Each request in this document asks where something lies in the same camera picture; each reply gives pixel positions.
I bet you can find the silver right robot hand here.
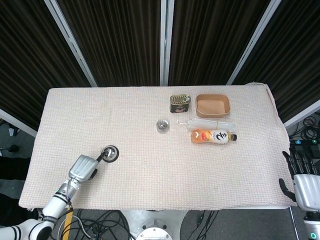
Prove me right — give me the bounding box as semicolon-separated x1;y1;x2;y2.
278;147;320;213

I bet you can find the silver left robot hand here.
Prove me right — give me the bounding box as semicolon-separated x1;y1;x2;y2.
67;149;113;183

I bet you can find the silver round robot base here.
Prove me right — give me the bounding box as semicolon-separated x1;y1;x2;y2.
135;210;176;240

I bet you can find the black device with green lights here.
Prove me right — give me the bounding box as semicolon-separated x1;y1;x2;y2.
290;138;320;156

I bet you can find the beige waffle-weave tablecloth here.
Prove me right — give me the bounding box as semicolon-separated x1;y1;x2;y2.
18;82;298;211

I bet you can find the clear round jar of clips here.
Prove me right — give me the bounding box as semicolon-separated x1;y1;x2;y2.
155;119;171;134

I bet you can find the orange juice bottle black cap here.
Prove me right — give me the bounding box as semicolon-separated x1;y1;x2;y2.
190;128;238;146

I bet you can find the dark luncheon meat can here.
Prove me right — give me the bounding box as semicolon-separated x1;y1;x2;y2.
169;93;192;114

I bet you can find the black pleated curtain panel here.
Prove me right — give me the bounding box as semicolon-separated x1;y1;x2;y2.
56;0;166;88
234;0;320;121
168;0;273;86
0;0;91;131

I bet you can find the brown paper food tray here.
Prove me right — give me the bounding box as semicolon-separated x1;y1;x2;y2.
195;93;231;119

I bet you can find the black floor cable bundle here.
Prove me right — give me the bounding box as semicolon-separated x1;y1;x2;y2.
289;116;320;141
71;209;137;240

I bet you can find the aluminium frame beam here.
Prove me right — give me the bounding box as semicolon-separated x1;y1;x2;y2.
0;108;39;138
283;99;320;129

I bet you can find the aluminium frame post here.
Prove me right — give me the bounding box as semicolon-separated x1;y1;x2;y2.
225;0;286;86
159;0;175;87
43;0;98;88

